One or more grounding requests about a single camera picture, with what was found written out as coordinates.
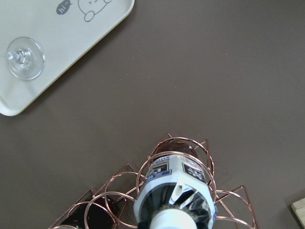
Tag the cream serving tray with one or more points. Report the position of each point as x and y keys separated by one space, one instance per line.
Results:
x=65 y=30

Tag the tea bottle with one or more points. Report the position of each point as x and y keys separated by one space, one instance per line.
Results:
x=176 y=194
x=99 y=216

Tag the wooden cutting board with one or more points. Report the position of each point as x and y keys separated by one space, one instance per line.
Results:
x=299 y=209

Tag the clear wine glass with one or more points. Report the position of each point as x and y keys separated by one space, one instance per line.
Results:
x=25 y=58

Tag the copper wire bottle basket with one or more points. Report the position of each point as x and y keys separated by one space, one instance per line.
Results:
x=233 y=206

